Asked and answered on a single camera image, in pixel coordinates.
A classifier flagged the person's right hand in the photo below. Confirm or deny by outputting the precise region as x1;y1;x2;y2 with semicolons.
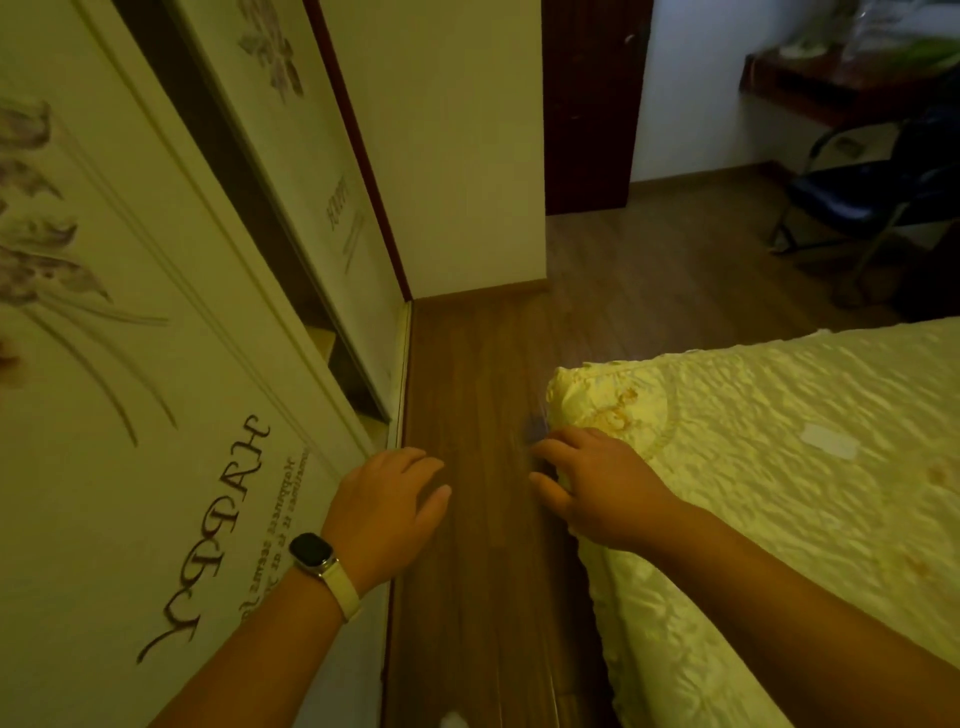
528;427;684;556

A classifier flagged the person's left hand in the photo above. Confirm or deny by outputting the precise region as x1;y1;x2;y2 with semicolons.
320;447;454;598

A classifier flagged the person's left forearm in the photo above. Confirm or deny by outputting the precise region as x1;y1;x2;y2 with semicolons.
149;566;361;728

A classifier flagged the person's right forearm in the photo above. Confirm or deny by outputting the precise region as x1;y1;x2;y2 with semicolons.
644;502;960;728

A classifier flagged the smartwatch with white band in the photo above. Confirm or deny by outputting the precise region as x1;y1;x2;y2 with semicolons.
288;532;363;624

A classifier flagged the bed with pale yellow bedspread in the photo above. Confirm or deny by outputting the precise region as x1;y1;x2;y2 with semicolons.
543;316;960;728

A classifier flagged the white floral sliding wardrobe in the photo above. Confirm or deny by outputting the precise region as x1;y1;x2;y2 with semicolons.
0;0;414;728

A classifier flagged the black leather office chair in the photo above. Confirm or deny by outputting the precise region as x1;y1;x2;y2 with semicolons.
764;97;960;309

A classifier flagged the brown wooden nightstand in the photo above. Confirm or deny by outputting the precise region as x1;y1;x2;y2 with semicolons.
892;224;960;324

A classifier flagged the dark brown wooden door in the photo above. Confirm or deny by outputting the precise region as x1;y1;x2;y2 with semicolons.
541;0;655;217

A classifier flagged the reddish wooden table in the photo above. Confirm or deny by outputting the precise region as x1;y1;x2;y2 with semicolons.
738;44;960;129

